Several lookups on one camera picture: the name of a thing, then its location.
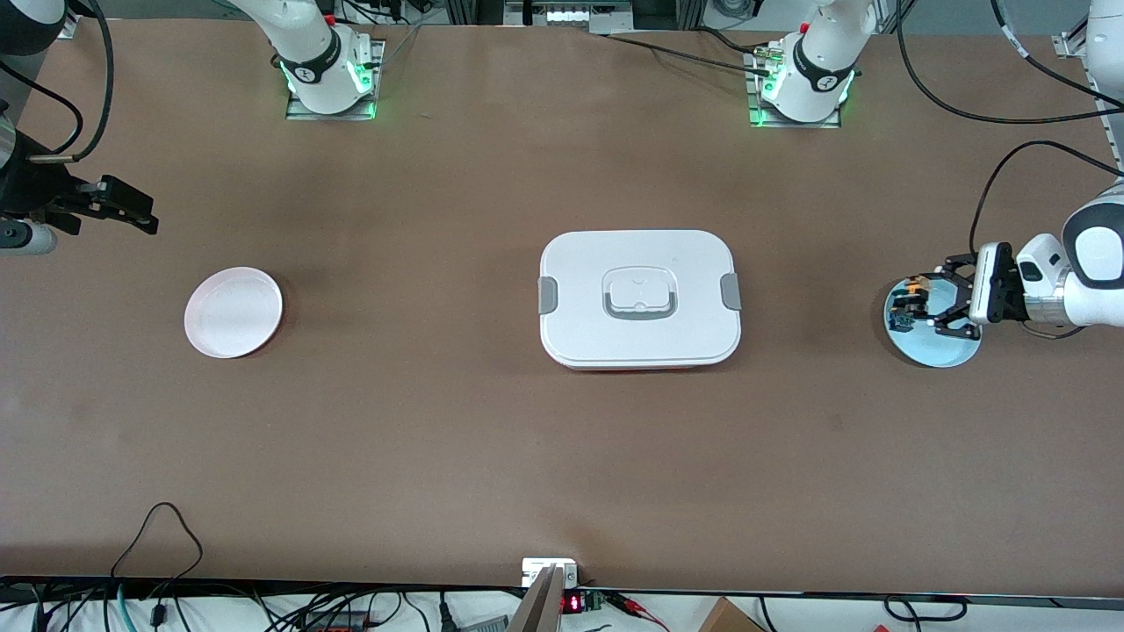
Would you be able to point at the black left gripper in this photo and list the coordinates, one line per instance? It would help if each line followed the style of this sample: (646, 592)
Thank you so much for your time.
(1011, 297)

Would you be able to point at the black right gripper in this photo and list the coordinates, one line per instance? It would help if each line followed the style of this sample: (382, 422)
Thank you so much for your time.
(35, 195)

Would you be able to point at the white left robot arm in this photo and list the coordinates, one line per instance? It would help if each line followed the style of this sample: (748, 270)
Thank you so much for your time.
(817, 61)

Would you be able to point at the white lunch box grey clips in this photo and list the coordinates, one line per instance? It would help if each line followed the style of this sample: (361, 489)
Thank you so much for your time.
(580, 263)

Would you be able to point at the brown cardboard box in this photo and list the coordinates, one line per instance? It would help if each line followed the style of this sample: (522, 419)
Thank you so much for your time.
(729, 619)

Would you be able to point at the small white box device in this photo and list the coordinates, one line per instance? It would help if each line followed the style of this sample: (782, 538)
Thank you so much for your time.
(536, 570)

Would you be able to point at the light blue round plate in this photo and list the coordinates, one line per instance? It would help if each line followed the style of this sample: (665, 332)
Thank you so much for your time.
(940, 351)

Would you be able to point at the pink round plate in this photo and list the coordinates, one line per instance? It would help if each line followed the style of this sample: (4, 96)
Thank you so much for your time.
(233, 312)

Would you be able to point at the red clip lead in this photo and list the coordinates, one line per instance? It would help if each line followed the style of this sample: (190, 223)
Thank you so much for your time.
(637, 607)

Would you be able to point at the white power strip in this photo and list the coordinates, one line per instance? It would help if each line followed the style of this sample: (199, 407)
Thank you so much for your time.
(571, 15)

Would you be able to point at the red digit display module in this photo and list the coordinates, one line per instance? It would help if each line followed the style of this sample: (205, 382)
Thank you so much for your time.
(572, 603)

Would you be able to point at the aluminium profile bar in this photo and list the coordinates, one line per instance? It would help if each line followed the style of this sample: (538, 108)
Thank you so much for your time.
(540, 606)

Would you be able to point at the grey power adapter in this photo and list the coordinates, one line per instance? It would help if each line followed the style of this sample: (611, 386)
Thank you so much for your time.
(483, 625)

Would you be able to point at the aluminium corner bracket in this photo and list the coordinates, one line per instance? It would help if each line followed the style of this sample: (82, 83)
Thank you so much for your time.
(1073, 46)

